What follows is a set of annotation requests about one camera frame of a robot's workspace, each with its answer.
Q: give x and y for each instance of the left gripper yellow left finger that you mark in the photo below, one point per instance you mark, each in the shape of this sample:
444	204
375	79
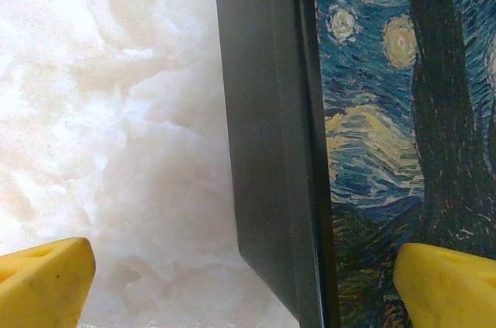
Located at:
42	289

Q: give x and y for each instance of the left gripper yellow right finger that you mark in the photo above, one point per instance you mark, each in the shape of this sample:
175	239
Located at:
449	289

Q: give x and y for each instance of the starry night painted tin box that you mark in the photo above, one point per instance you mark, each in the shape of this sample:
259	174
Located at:
368	130

